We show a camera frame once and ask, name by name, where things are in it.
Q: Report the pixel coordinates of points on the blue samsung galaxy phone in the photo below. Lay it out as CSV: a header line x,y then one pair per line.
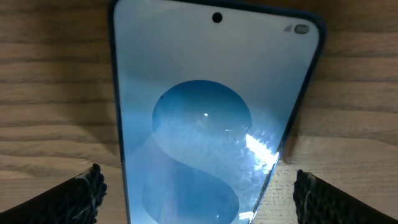
x,y
206,94

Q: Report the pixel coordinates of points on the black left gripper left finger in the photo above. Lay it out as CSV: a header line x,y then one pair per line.
x,y
75,201

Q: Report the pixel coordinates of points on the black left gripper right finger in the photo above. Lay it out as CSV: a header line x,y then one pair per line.
x,y
318,202

